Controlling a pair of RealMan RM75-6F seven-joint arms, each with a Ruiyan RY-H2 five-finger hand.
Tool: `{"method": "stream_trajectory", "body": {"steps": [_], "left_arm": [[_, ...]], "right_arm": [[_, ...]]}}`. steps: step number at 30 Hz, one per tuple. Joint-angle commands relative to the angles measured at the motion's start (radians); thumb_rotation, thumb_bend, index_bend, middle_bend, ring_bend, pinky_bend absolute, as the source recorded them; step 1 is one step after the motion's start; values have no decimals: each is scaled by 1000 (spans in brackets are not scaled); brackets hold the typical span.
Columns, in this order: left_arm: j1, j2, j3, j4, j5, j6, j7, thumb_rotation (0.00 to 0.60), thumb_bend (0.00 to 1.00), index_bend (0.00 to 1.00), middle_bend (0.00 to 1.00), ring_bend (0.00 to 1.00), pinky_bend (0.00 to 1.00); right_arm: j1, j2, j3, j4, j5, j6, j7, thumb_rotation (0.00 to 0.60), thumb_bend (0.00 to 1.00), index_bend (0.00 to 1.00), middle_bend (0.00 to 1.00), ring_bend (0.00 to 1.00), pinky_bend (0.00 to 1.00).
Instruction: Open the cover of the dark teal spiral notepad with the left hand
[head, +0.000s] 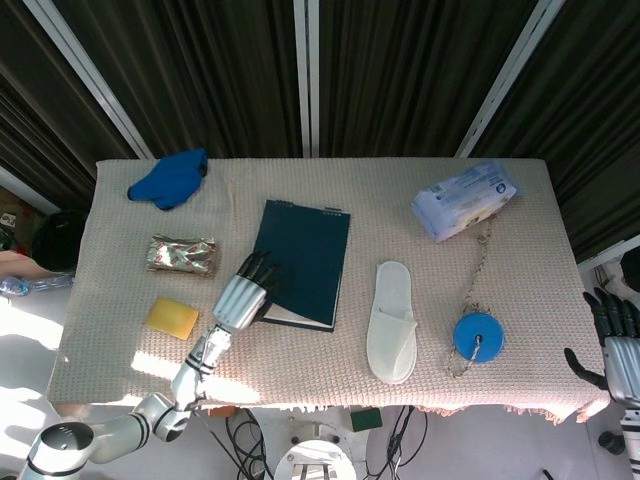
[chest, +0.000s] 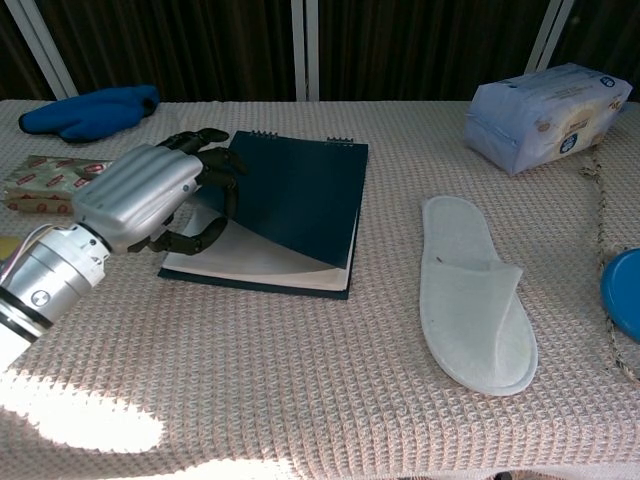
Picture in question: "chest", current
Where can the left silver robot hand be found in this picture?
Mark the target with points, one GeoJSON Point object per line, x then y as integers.
{"type": "Point", "coordinates": [135, 192]}

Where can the dark blue spiral notebook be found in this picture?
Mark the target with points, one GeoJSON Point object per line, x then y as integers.
{"type": "Point", "coordinates": [300, 200]}

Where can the blue mitt glove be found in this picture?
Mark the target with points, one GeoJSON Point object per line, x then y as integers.
{"type": "Point", "coordinates": [95, 112]}

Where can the green and red snack packet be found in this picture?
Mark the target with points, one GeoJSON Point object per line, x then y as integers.
{"type": "Point", "coordinates": [45, 182]}

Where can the yellow sponge block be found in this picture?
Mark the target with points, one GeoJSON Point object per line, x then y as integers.
{"type": "Point", "coordinates": [9, 247]}

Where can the black pleated curtain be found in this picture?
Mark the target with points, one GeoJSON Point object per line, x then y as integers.
{"type": "Point", "coordinates": [15, 65]}
{"type": "Point", "coordinates": [610, 35]}
{"type": "Point", "coordinates": [425, 50]}
{"type": "Point", "coordinates": [185, 45]}

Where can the beige waffle tablecloth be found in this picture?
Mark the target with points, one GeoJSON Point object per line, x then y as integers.
{"type": "Point", "coordinates": [320, 375]}

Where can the white disposable slipper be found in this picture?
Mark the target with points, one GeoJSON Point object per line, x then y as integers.
{"type": "Point", "coordinates": [470, 310]}

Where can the light blue tissue pack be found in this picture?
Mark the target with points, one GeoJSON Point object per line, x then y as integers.
{"type": "Point", "coordinates": [540, 115]}

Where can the blue round disc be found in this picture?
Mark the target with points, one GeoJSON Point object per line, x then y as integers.
{"type": "Point", "coordinates": [625, 295]}

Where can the white frame post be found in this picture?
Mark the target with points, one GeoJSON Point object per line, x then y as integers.
{"type": "Point", "coordinates": [45, 50]}
{"type": "Point", "coordinates": [550, 35]}
{"type": "Point", "coordinates": [305, 50]}

